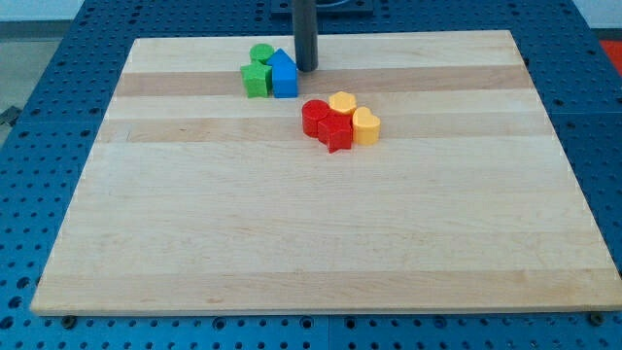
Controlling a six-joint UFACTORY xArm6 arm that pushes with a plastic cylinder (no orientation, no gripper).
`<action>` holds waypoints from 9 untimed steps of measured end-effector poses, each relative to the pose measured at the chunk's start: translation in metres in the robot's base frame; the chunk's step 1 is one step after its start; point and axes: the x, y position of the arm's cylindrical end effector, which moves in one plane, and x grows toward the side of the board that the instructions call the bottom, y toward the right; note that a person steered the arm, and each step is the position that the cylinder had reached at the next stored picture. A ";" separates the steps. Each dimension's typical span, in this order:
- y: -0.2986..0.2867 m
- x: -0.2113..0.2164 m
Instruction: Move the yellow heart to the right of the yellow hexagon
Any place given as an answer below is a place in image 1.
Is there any yellow heart block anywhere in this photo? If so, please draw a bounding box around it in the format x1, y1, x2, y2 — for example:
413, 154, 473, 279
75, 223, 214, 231
352, 107, 381, 146

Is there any yellow hexagon block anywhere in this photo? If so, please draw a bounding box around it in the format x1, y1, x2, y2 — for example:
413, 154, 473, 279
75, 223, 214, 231
328, 91, 357, 115

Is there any red star block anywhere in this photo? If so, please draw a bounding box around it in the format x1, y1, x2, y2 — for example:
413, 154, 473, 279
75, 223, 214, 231
318, 114, 353, 154

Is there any red cylinder block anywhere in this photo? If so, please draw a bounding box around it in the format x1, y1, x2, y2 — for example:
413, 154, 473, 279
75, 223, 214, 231
301, 99, 330, 138

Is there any blue house-shaped block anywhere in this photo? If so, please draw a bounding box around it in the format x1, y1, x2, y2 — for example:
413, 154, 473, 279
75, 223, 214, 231
267, 49, 298, 98

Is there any green star block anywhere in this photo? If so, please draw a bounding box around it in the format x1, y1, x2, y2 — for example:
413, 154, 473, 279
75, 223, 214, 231
240, 61, 272, 98

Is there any light wooden board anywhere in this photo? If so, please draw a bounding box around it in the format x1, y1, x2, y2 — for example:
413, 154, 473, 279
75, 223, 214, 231
31, 30, 621, 317

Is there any green cylinder block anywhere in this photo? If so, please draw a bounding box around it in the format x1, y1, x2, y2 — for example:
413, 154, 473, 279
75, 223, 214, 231
249, 43, 275, 64

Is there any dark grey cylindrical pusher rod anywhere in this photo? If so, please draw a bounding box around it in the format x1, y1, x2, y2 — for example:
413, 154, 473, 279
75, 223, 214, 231
292, 0, 318, 72

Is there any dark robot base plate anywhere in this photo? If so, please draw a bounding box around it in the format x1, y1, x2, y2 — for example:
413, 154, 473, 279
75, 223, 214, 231
269, 0, 374, 18

